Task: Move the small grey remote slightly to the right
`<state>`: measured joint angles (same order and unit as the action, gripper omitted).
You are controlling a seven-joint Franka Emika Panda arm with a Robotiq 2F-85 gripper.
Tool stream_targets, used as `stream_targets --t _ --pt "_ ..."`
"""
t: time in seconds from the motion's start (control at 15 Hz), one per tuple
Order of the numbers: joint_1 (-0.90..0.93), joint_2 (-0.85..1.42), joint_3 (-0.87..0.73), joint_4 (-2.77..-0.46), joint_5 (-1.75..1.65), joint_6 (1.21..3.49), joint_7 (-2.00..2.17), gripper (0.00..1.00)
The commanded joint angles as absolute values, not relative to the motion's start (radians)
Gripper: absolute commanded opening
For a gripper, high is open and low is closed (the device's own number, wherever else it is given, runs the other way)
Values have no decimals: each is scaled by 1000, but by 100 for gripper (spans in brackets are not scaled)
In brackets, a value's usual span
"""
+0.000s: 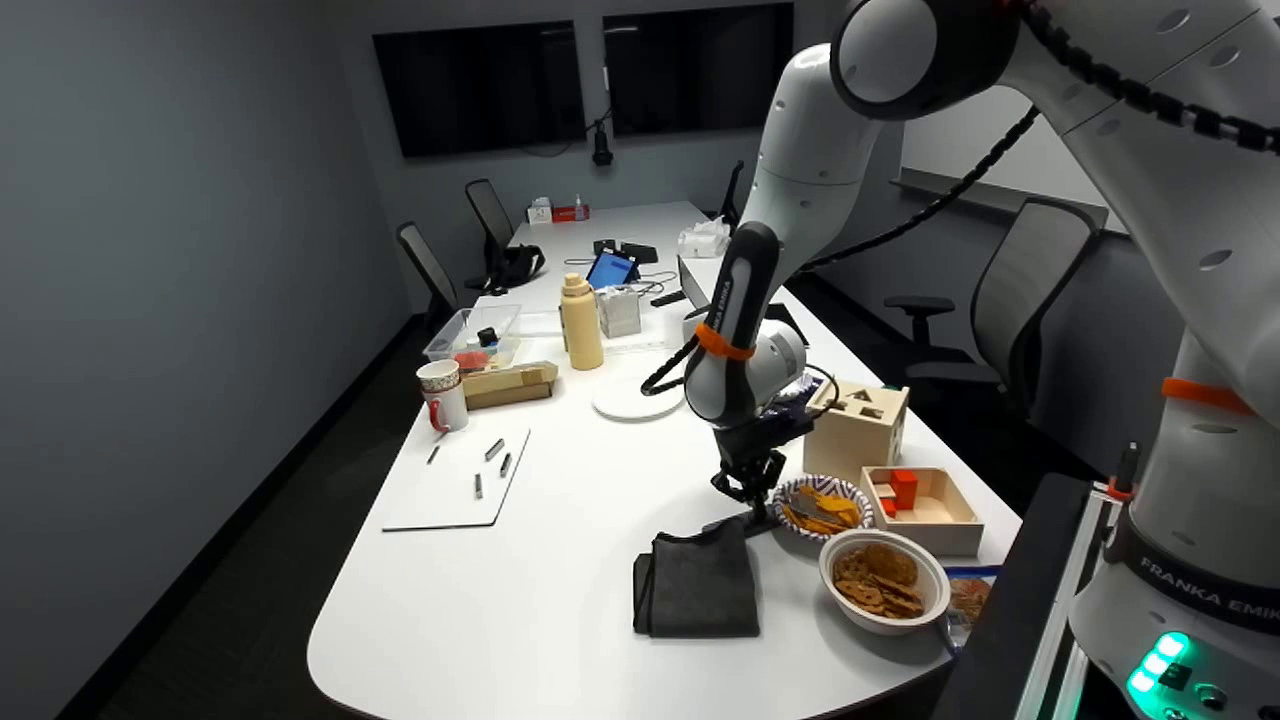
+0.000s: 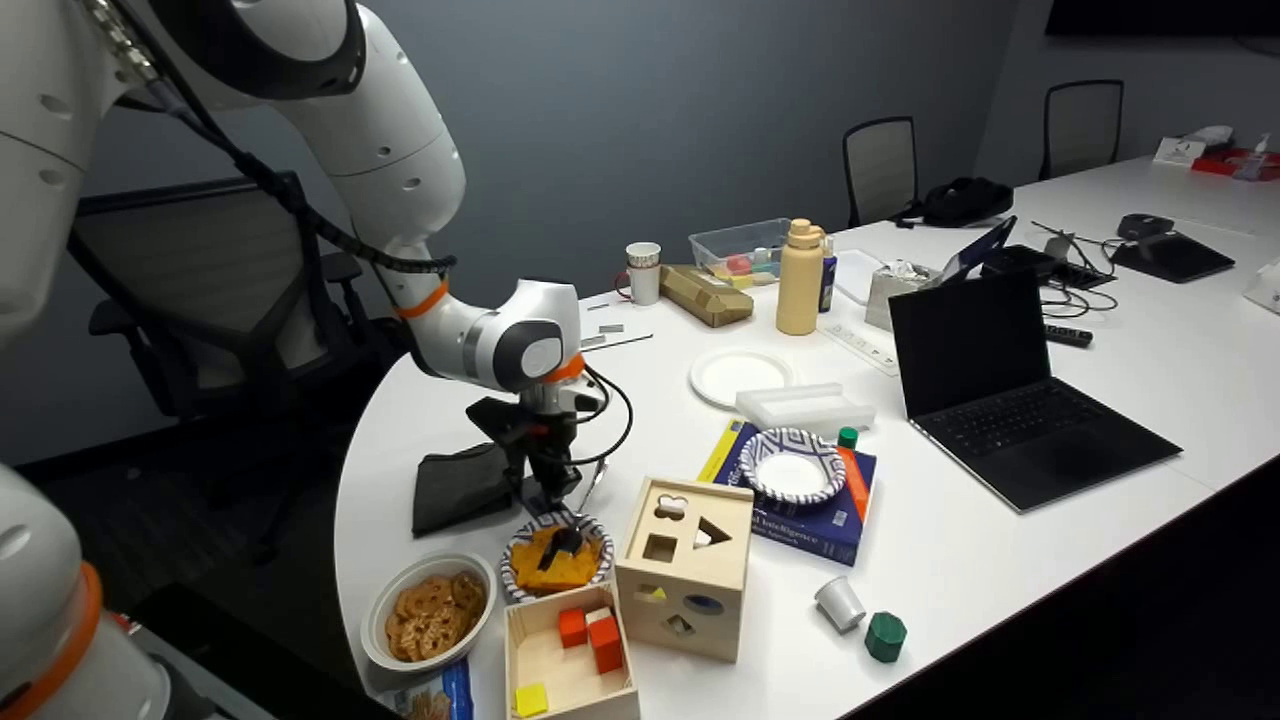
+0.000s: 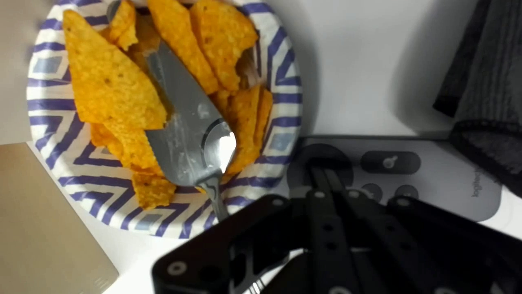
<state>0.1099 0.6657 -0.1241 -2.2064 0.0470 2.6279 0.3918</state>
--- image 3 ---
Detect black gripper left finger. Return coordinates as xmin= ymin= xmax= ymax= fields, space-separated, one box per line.
xmin=150 ymin=165 xmax=362 ymax=294

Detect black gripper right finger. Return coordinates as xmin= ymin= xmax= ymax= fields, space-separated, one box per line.
xmin=330 ymin=186 xmax=522 ymax=294

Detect small grey remote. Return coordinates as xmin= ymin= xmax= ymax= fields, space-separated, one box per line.
xmin=286 ymin=134 xmax=506 ymax=224

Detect silver cake server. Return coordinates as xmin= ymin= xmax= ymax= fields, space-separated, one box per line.
xmin=105 ymin=0 xmax=240 ymax=222

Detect dark grey folded cloth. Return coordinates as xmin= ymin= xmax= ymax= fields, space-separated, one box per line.
xmin=432 ymin=0 xmax=522 ymax=200

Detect blue patterned paper plate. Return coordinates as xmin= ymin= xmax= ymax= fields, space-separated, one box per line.
xmin=25 ymin=0 xmax=304 ymax=240

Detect orange tortilla chips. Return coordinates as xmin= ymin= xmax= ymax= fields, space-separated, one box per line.
xmin=60 ymin=0 xmax=274 ymax=213

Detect wooden shape sorter box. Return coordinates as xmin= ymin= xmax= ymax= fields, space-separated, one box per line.
xmin=0 ymin=141 xmax=121 ymax=294

